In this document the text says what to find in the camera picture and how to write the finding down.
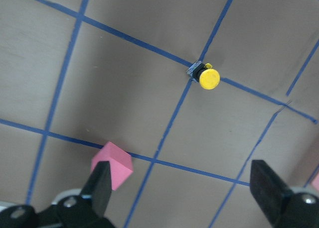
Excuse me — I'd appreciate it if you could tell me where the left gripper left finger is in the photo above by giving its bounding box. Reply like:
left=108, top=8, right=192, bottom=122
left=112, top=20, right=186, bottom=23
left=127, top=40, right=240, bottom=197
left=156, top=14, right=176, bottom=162
left=80, top=161, right=112, bottom=217

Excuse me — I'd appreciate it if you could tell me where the yellow push button switch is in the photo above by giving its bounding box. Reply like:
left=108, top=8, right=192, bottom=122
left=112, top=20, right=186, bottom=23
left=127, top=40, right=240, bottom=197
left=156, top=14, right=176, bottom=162
left=186, top=60, right=221, bottom=90

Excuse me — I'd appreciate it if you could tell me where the pink cube near centre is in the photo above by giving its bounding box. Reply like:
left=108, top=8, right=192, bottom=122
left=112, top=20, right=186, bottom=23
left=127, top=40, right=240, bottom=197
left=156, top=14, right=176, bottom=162
left=91, top=141, right=134, bottom=191

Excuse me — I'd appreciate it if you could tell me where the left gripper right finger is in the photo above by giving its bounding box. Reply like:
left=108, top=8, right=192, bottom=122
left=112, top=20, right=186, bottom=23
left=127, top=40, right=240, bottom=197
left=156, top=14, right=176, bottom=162
left=250, top=160, right=294, bottom=222

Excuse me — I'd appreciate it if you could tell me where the pink plastic bin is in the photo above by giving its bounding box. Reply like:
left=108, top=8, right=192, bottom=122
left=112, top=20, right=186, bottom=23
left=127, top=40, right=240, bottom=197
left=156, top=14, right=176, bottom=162
left=311, top=172, right=319, bottom=192

